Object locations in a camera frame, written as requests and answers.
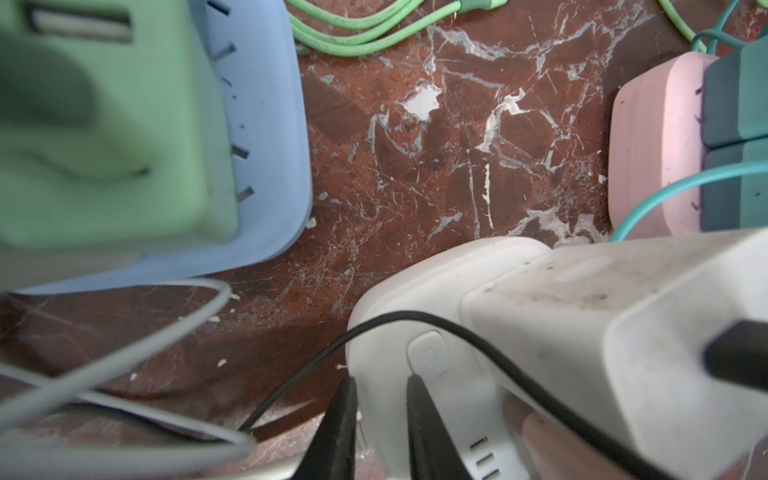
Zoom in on green plug adapter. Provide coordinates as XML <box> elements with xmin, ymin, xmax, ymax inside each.
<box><xmin>1</xmin><ymin>1</ymin><xmax>239</xmax><ymax>252</ymax></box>

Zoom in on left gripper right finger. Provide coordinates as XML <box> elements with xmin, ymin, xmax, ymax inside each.
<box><xmin>406</xmin><ymin>375</ymin><xmax>472</xmax><ymax>480</ymax></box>

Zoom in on pink power strip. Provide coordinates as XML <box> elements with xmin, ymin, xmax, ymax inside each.
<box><xmin>608</xmin><ymin>52</ymin><xmax>716</xmax><ymax>228</ymax></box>

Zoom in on black thin cable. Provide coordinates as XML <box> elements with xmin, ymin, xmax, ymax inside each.
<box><xmin>239</xmin><ymin>308</ymin><xmax>679</xmax><ymax>480</ymax></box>

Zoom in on teal plugs on pink strip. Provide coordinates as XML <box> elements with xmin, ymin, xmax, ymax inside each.
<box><xmin>700</xmin><ymin>38</ymin><xmax>767</xmax><ymax>231</ymax></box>

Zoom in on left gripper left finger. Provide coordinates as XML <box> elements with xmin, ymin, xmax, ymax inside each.
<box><xmin>291</xmin><ymin>377</ymin><xmax>358</xmax><ymax>480</ymax></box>

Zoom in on blue power strip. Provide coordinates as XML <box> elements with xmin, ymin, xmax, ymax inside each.
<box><xmin>23</xmin><ymin>1</ymin><xmax>313</xmax><ymax>295</ymax></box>

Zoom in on light green cable bundle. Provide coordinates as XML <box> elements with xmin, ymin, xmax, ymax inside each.
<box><xmin>284</xmin><ymin>0</ymin><xmax>510</xmax><ymax>59</ymax></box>

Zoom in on white power cord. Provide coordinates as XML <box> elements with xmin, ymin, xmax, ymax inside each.
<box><xmin>0</xmin><ymin>277</ymin><xmax>259</xmax><ymax>480</ymax></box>

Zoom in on white charger block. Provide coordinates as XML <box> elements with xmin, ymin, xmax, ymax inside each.
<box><xmin>462</xmin><ymin>229</ymin><xmax>767</xmax><ymax>479</ymax></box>

